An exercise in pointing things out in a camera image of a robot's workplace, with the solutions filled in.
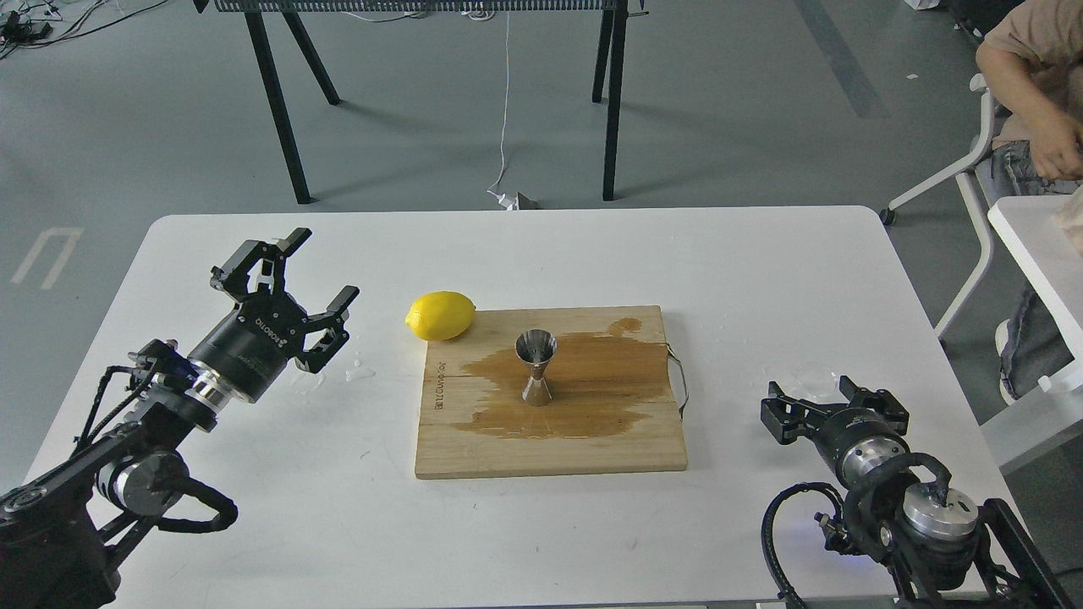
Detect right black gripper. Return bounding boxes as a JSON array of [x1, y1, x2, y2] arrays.
[[761, 376, 910, 490]]

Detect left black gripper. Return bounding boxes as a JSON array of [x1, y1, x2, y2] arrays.
[[187, 228, 360, 403]]

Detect steel jigger measuring cup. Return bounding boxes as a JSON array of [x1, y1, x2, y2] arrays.
[[516, 328, 558, 406]]

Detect small clear glass cup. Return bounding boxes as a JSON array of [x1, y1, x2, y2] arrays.
[[793, 361, 838, 403]]

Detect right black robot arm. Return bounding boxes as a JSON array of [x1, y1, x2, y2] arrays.
[[761, 376, 1073, 608]]

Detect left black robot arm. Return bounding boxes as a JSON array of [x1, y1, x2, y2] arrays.
[[1, 228, 358, 608]]

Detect yellow lemon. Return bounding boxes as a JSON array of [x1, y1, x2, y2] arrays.
[[404, 291, 477, 342]]

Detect wooden cutting board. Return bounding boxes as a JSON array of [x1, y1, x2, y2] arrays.
[[415, 305, 689, 480]]

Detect seated person in tan shirt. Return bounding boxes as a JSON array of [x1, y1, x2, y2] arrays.
[[977, 1, 1082, 404]]

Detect white hanging cable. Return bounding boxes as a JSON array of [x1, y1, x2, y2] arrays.
[[486, 12, 539, 211]]

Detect black cables on floor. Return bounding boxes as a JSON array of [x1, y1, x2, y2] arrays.
[[0, 0, 170, 60]]

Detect black metal frame table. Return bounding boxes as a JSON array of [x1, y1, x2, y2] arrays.
[[192, 1, 647, 206]]

